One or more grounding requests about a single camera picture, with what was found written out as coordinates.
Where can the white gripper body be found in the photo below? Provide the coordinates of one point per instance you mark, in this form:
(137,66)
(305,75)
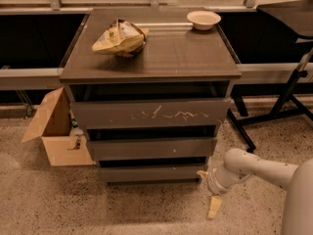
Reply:
(214,184)

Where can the grey bottom drawer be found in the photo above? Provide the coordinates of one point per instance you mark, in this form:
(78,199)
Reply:
(151,173)

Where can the grey drawer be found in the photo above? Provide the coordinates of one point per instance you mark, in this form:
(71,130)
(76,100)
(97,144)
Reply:
(151,149)
(155,113)
(151,173)

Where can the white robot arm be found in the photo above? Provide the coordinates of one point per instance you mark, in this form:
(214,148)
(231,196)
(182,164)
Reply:
(297,180)

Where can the grey middle drawer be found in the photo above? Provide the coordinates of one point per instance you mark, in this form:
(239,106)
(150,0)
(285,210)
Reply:
(151,149)

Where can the grey top drawer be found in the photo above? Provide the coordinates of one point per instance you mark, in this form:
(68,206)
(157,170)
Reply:
(155,113)

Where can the dark grey drawer cabinet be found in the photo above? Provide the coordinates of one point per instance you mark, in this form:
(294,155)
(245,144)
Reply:
(177,62)

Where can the open cardboard box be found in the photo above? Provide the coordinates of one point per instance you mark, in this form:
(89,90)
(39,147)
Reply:
(52,124)

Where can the green bottle in box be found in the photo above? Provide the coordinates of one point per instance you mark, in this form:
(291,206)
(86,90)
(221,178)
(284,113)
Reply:
(72,119)

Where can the white paper bowl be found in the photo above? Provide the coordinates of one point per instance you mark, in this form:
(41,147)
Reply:
(203,20)

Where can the crumpled yellow chip bag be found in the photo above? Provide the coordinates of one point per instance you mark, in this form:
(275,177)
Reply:
(121,38)

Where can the black stand with table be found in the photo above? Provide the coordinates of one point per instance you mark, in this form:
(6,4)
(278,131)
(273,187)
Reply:
(284,33)

